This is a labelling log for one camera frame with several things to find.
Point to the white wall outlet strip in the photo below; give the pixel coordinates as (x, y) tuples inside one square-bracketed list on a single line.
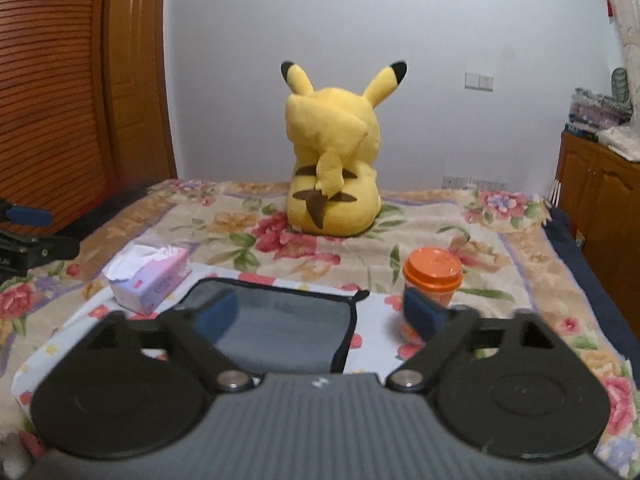
[(489, 184)]

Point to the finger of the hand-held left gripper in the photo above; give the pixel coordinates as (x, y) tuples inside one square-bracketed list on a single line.
[(31, 216), (45, 251)]

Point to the white plastic bag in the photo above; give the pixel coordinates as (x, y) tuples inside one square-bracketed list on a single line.
[(622, 141)]

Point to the orange-lidded plastic jar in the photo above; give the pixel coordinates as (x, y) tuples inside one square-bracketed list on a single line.
[(434, 272)]

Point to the white wall switch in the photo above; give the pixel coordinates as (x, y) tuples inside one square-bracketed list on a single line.
[(479, 81)]

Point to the grey wall outlet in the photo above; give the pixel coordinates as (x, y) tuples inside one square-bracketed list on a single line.
[(456, 182)]

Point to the wooden cabinet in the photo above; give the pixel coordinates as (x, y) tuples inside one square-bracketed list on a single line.
[(600, 195)]

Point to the pink and white tissue box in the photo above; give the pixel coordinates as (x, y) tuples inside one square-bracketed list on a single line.
[(150, 280)]

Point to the stack of folded clothes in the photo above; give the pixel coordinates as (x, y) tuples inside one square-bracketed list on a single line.
[(595, 110)]

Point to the grey towel with black trim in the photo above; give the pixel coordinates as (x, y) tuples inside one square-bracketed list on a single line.
[(280, 325)]

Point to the wooden louvered wardrobe door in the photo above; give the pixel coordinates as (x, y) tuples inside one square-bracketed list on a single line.
[(47, 85)]

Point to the white small-flowered cloth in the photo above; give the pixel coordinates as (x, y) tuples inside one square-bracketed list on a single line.
[(75, 332)]

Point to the dark blue bed sheet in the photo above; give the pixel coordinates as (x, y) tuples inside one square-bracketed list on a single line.
[(575, 260)]

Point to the floral blanket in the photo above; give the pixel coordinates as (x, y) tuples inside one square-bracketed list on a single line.
[(450, 240)]

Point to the yellow plush toy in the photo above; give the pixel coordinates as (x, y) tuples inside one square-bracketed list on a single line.
[(332, 160)]

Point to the patterned white curtain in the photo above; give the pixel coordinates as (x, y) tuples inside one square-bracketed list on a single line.
[(625, 20)]

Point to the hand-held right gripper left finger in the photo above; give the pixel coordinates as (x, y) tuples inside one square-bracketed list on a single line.
[(218, 311)]

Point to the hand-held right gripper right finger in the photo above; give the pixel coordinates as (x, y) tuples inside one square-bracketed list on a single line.
[(423, 318)]

